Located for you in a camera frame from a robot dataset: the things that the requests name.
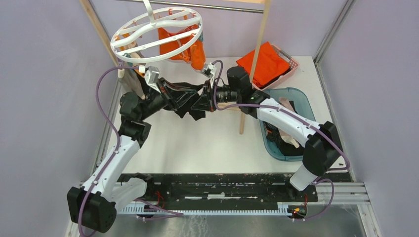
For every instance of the white round clip hanger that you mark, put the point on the white round clip hanger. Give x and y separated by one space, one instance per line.
137 40

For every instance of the dark clothes in basin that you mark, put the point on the dark clothes in basin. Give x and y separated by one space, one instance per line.
277 147

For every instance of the wooden rack frame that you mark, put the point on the wooden rack frame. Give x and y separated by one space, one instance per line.
92 15

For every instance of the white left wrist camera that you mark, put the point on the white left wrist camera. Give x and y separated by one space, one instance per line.
151 76

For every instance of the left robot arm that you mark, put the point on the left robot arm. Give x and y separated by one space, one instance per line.
97 202

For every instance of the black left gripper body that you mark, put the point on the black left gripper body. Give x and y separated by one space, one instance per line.
164 97

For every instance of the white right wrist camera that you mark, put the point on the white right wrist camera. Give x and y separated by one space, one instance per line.
209 70

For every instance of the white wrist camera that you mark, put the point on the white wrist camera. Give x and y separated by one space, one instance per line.
151 76
209 70

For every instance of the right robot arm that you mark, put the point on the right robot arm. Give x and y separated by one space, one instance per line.
321 142

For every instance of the beige grey underwear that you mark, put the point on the beige grey underwear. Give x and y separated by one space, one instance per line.
132 80

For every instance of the teal plastic basin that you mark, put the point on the teal plastic basin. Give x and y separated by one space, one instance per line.
286 124

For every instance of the orange underwear on hanger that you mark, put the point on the orange underwear on hanger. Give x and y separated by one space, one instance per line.
194 55

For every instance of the black underwear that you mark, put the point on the black underwear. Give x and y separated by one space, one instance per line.
186 109

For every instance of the orange cloth in basket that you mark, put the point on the orange cloth in basket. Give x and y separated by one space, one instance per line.
266 63

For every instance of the pink garment in basin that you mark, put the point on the pink garment in basin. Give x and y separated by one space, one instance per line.
286 103

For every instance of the metal hanging rod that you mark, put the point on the metal hanging rod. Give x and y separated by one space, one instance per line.
206 6

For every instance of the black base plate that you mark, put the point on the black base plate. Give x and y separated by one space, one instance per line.
216 192

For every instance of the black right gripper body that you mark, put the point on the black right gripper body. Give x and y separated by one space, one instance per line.
209 89

